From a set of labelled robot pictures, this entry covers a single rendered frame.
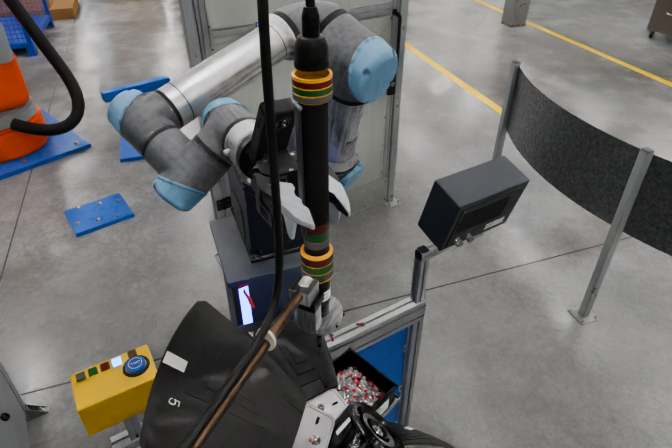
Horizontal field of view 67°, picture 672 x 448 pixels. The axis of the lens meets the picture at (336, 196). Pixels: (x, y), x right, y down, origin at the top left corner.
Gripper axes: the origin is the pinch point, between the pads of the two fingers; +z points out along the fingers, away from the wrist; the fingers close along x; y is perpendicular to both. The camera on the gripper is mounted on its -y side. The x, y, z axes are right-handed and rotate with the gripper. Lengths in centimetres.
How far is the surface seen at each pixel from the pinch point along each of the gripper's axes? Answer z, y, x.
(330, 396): -4.9, 44.5, -3.2
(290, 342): -20, 46, -3
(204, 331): -9.9, 22.1, 14.7
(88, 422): -34, 60, 36
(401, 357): -39, 101, -50
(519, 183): -32, 40, -79
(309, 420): 2.1, 36.1, 4.5
